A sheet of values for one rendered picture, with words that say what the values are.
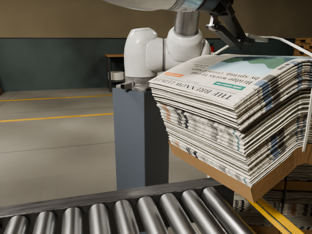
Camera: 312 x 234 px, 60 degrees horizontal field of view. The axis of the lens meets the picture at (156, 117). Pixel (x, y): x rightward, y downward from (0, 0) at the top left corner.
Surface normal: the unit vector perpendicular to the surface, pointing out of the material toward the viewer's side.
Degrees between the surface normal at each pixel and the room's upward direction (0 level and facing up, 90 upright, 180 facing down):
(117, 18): 90
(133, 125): 90
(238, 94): 24
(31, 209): 0
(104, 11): 90
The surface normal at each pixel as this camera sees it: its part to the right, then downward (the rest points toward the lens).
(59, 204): 0.00, -0.96
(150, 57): 0.07, 0.26
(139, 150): -0.61, 0.22
